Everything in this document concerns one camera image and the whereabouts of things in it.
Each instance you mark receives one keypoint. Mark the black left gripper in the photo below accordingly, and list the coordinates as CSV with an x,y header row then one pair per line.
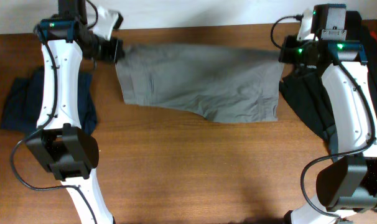
x,y
115,46

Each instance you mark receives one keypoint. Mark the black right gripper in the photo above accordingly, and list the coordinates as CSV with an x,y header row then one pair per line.
x,y
287,57

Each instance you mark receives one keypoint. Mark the grey shorts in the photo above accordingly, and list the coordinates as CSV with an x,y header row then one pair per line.
x,y
221,84

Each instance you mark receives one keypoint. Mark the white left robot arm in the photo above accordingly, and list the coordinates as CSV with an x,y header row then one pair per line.
x,y
59,143

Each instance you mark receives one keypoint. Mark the black clothes pile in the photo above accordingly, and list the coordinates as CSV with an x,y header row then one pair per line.
x,y
331,93

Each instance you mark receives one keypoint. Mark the folded navy blue garment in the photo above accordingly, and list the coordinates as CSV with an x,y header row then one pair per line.
x,y
24,100

